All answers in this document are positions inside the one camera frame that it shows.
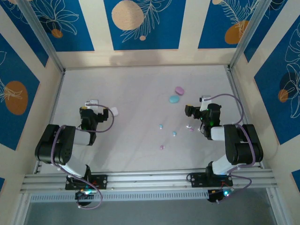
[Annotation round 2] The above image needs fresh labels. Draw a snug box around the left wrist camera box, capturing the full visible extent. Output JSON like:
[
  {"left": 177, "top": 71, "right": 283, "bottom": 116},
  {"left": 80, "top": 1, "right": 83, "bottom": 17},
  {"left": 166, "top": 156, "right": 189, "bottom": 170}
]
[{"left": 85, "top": 99, "right": 100, "bottom": 110}]

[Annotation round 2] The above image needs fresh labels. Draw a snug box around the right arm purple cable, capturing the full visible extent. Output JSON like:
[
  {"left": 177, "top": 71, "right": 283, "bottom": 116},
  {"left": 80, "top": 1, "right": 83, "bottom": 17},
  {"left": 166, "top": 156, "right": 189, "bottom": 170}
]
[{"left": 203, "top": 93, "right": 256, "bottom": 203}]

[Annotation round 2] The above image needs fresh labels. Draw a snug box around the aluminium side rail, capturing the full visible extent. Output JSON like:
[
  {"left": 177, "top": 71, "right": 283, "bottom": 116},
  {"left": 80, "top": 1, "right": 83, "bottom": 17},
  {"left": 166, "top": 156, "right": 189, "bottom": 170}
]
[
  {"left": 34, "top": 70, "right": 66, "bottom": 174},
  {"left": 225, "top": 65, "right": 264, "bottom": 169}
]

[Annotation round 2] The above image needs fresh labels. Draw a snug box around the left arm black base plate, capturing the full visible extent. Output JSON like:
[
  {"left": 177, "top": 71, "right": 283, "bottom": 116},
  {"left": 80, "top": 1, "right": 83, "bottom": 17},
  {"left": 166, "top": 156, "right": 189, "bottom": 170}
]
[{"left": 65, "top": 174, "right": 108, "bottom": 190}]

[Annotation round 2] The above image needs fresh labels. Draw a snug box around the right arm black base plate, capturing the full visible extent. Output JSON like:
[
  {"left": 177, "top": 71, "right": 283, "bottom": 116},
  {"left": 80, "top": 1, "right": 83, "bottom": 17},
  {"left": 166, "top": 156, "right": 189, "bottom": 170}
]
[{"left": 187, "top": 172, "right": 234, "bottom": 188}]

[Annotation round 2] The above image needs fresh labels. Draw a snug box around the aluminium corner post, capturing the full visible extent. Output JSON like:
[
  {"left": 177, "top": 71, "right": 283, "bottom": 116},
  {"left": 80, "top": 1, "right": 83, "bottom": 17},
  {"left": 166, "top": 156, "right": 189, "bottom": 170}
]
[
  {"left": 16, "top": 0, "right": 66, "bottom": 74},
  {"left": 227, "top": 0, "right": 275, "bottom": 71}
]

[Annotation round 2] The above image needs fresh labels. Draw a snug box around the aluminium mounting rail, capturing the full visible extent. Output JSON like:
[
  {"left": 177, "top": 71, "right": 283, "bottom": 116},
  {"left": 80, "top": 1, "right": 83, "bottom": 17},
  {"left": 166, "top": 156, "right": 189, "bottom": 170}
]
[{"left": 20, "top": 170, "right": 278, "bottom": 194}]

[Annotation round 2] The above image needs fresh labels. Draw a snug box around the grey slotted cable duct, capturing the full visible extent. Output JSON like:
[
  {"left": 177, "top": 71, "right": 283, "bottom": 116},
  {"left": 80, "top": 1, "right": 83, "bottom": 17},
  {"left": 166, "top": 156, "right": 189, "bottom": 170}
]
[{"left": 29, "top": 190, "right": 209, "bottom": 203}]

